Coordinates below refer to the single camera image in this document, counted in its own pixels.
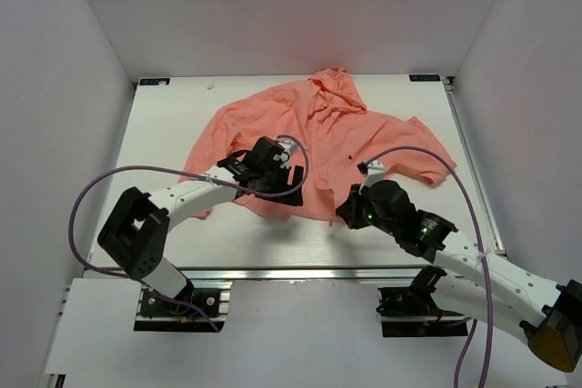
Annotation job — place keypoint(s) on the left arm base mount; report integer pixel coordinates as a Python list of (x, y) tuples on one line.
[(205, 312)]

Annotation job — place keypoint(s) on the blue corner label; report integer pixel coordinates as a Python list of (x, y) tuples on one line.
[(154, 82), (422, 78)]

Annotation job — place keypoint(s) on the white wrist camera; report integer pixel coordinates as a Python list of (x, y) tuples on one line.
[(288, 148), (373, 171)]

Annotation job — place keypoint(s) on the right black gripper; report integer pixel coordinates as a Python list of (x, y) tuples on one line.
[(346, 212)]

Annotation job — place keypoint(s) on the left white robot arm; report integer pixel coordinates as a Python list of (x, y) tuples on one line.
[(134, 234)]

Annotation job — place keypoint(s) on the front aluminium rail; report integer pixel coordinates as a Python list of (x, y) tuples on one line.
[(374, 274)]

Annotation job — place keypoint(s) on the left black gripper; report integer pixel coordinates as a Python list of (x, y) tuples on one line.
[(294, 198)]

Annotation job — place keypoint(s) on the aluminium rail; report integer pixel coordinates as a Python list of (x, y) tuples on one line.
[(374, 274), (497, 241)]

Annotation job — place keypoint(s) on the right aluminium rail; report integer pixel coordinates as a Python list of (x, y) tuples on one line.
[(497, 241)]

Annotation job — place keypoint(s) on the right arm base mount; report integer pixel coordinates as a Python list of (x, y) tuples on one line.
[(411, 312)]

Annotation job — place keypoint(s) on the left blue corner label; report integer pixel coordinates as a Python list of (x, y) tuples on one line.
[(154, 82)]

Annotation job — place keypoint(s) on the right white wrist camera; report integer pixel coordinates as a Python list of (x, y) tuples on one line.
[(373, 171)]

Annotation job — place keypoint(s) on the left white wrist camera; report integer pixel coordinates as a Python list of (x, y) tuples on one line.
[(288, 148)]

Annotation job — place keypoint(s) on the right blue corner label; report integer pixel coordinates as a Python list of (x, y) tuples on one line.
[(422, 78)]

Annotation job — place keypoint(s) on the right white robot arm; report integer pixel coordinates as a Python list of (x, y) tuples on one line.
[(546, 315)]

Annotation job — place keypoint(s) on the salmon pink jacket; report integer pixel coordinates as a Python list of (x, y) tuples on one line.
[(327, 115)]

